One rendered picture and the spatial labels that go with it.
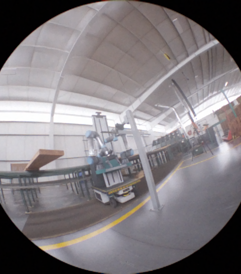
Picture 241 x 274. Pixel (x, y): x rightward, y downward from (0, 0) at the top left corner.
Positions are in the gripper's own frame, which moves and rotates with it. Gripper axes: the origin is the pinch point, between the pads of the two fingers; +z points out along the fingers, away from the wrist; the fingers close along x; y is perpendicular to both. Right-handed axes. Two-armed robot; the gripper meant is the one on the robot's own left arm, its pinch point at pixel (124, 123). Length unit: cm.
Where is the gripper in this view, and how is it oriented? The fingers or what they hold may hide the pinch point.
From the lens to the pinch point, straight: 131.7
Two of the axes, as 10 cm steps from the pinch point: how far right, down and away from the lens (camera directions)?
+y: 0.6, -8.4, 5.4
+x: 7.7, 3.8, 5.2
